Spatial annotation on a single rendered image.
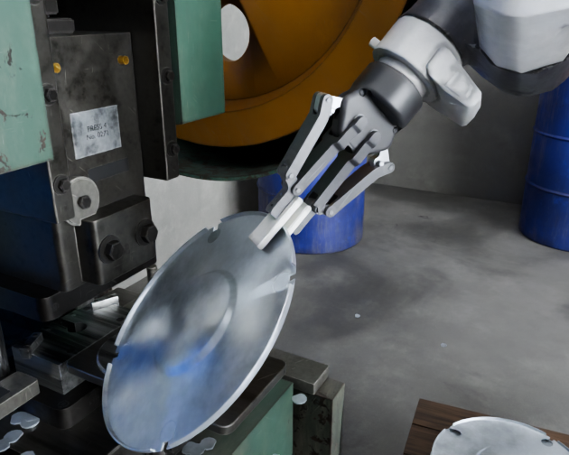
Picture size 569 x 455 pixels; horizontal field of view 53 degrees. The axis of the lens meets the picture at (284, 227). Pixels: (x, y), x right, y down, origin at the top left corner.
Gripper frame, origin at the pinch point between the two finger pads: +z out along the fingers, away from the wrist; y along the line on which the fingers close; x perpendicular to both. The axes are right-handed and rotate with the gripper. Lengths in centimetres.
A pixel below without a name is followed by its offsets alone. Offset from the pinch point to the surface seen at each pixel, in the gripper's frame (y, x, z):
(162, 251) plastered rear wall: -79, -203, 46
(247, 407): -9.6, 4.3, 18.2
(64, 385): 1.5, -12.8, 33.5
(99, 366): 0.9, -9.7, 27.9
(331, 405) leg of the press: -35.3, -10.8, 16.8
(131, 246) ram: 6.9, -12.3, 13.7
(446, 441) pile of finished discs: -73, -17, 12
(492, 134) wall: -209, -220, -131
